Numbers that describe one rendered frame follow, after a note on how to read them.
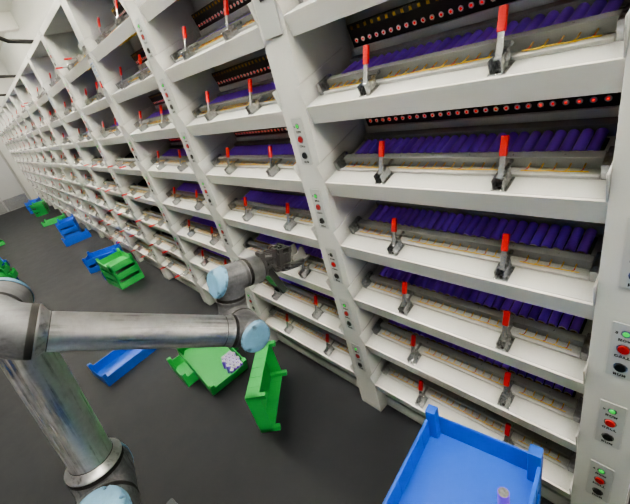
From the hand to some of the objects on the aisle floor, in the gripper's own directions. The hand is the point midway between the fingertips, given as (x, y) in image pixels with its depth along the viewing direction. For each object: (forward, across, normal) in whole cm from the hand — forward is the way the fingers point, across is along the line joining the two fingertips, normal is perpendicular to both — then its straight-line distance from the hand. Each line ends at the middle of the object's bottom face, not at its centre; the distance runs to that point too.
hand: (305, 256), depth 132 cm
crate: (-19, +57, +61) cm, 85 cm away
